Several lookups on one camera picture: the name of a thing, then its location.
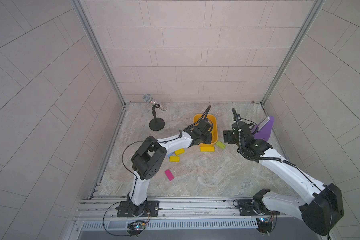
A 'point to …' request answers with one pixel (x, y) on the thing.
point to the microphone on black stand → (155, 124)
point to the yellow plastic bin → (212, 118)
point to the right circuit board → (265, 224)
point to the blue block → (170, 154)
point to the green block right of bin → (220, 144)
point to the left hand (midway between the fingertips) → (211, 137)
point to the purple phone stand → (264, 133)
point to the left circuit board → (135, 227)
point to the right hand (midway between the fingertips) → (230, 130)
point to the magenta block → (169, 175)
